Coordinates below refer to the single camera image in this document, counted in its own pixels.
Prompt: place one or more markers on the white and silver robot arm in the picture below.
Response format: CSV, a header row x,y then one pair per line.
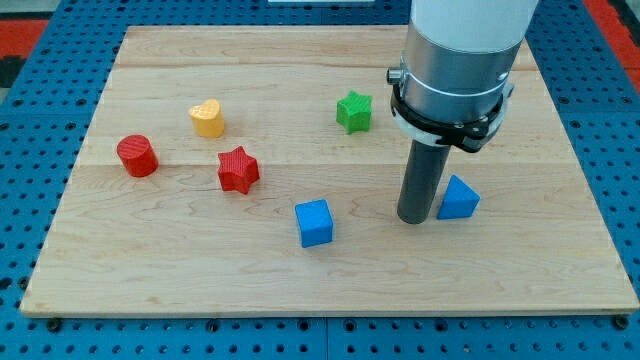
x,y
451,87

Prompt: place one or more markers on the blue triangle block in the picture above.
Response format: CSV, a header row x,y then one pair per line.
x,y
459,201

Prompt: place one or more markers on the blue cube block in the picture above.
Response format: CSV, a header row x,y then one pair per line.
x,y
315,223

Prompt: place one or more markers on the green star block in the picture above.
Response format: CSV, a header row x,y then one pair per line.
x,y
354,112

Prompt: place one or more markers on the red star block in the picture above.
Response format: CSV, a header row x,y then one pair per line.
x,y
237,170

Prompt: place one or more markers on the light wooden board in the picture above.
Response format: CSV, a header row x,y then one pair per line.
x,y
174,244

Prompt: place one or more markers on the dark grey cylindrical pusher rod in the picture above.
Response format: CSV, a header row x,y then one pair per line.
x,y
423,173

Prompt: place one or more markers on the yellow heart block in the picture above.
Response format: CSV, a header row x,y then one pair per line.
x,y
207,119

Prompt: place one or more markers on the red cylinder block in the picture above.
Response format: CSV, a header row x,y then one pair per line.
x,y
137,155

